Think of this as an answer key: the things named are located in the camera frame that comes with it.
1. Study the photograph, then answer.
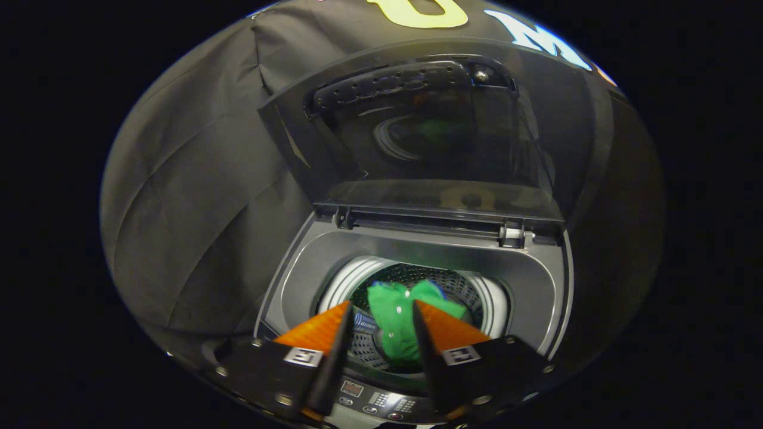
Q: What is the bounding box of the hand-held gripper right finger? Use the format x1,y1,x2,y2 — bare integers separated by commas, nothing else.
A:
413,300,558,421

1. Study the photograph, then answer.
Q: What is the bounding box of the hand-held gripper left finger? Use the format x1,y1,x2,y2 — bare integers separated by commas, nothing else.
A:
215,300,355,421

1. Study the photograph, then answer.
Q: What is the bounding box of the green polo shirt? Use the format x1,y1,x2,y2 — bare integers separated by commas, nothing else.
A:
367,279,469,364

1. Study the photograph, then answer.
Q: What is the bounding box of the grey washing machine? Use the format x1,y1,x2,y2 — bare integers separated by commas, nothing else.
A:
253,206,576,428

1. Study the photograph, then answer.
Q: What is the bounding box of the black backdrop cloth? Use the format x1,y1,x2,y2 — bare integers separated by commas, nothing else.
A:
100,0,665,358

